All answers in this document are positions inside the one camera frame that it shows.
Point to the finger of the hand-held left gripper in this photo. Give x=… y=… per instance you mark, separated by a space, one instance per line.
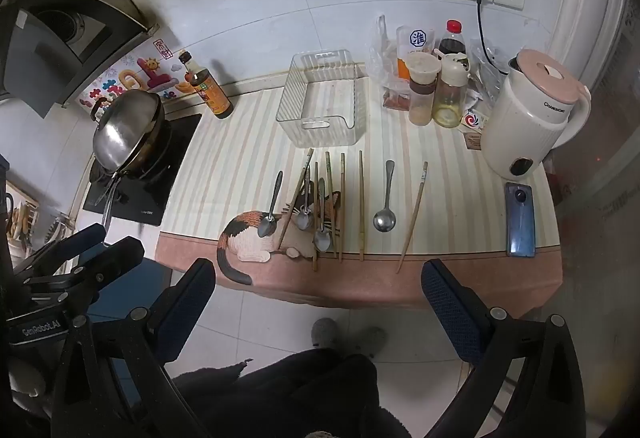
x=117 y=252
x=90 y=235

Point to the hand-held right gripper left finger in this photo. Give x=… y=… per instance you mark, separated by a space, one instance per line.
x=192 y=300

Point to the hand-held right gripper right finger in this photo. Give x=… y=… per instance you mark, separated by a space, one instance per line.
x=450 y=310

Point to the metal spoon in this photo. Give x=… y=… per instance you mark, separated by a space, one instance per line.
x=322 y=242
x=384 y=220
x=266 y=227
x=303 y=219

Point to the clear plastic organizer box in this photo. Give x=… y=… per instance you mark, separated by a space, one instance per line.
x=320 y=105

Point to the blue box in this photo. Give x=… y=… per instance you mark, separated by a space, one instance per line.
x=155 y=278

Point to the black cooktop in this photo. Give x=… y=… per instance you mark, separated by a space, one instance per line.
x=140 y=195

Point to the utensil rack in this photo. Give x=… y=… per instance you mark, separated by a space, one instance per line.
x=20 y=223

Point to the stainless steel wok lid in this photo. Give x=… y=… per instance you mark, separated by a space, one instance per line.
x=125 y=128

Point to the blue smartphone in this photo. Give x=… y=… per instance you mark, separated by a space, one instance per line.
x=520 y=220

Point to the grey slipper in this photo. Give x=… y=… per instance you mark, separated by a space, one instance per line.
x=324 y=333

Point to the striped table cover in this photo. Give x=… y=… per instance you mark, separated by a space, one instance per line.
x=240 y=168

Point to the person's dark fleece robe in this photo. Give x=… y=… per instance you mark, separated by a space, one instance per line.
x=300 y=398

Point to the small brown box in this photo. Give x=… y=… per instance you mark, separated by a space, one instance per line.
x=472 y=140

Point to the dark sauce bottle yellow label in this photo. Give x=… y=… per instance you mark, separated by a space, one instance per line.
x=209 y=94

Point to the small white printed packet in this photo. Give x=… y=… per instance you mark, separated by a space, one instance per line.
x=475 y=120

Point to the grey range hood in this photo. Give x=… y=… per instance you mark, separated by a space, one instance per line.
x=45 y=48

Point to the white and pink electric kettle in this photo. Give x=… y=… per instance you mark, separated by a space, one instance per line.
x=530 y=118

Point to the oil bottle with white cap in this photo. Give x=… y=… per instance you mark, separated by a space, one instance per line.
x=450 y=95

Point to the red spice packet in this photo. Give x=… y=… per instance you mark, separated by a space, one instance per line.
x=395 y=100

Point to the spice jar with beige lid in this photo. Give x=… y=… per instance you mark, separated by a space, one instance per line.
x=422 y=90

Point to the crumpled clear plastic wrapper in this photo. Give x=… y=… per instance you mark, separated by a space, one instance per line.
x=487 y=70

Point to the clear plastic bag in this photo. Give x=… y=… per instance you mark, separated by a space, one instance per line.
x=380 y=53

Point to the dark bottle with red cap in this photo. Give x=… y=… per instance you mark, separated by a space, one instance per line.
x=452 y=43

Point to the orange and white seasoning packet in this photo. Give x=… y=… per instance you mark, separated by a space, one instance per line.
x=416 y=42

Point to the colourful wall sticker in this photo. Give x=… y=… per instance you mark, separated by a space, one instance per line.
x=132 y=78

